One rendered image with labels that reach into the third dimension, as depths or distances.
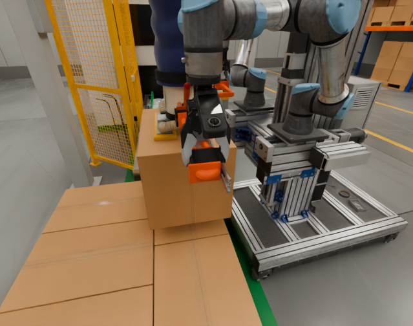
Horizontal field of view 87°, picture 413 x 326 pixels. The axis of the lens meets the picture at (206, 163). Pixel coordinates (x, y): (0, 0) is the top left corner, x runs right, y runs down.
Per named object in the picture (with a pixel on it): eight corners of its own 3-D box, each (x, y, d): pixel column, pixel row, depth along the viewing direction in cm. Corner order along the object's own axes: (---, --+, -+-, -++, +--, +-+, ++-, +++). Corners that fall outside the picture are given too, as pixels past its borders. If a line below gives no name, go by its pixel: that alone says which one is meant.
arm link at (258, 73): (261, 92, 143) (264, 70, 137) (242, 90, 149) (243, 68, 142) (266, 88, 153) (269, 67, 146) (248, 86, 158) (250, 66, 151)
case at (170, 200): (150, 165, 154) (142, 108, 133) (206, 159, 161) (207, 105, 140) (150, 230, 103) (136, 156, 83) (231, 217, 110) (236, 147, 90)
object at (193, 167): (185, 165, 58) (184, 148, 55) (212, 162, 59) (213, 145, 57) (189, 184, 51) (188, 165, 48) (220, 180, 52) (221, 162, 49)
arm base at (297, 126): (300, 123, 123) (304, 105, 118) (318, 133, 110) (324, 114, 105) (276, 125, 119) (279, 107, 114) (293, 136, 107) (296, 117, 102)
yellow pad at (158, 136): (154, 116, 123) (154, 107, 120) (172, 114, 125) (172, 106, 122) (154, 141, 94) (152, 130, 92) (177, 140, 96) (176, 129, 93)
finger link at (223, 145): (230, 149, 59) (218, 119, 54) (236, 160, 54) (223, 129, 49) (219, 153, 59) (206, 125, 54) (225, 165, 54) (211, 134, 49)
